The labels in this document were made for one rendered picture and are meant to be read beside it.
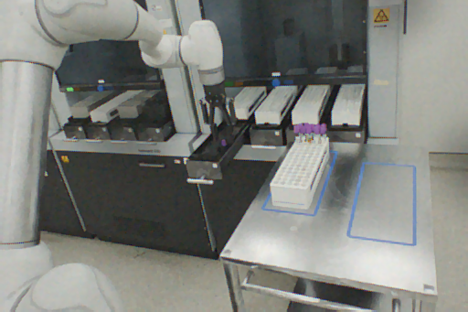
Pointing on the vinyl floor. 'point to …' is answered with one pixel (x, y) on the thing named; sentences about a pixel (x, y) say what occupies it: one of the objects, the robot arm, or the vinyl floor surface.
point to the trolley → (345, 235)
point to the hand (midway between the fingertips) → (222, 134)
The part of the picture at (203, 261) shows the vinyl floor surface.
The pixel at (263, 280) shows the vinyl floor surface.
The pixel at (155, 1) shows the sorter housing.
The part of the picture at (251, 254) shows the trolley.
